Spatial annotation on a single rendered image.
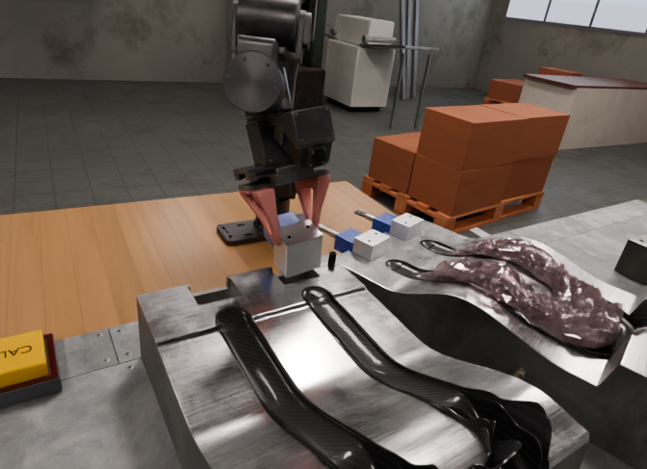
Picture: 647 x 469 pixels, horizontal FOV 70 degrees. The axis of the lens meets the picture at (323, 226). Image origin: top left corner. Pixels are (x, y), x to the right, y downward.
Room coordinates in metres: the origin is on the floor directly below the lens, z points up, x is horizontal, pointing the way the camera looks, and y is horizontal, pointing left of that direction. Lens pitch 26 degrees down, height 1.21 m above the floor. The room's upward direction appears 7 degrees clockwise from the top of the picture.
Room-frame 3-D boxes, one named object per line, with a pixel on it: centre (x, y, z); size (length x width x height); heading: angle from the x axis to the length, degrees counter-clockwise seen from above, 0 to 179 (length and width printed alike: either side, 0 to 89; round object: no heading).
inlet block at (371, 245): (0.68, -0.04, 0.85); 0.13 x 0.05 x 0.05; 52
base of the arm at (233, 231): (0.79, 0.10, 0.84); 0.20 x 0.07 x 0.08; 123
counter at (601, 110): (5.94, -3.12, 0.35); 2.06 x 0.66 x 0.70; 123
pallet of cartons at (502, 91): (7.36, -2.89, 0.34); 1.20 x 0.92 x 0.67; 33
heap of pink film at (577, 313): (0.56, -0.29, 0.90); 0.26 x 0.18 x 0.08; 52
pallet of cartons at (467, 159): (3.16, -0.91, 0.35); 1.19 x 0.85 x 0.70; 126
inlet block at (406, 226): (0.77, -0.11, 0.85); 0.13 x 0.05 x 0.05; 52
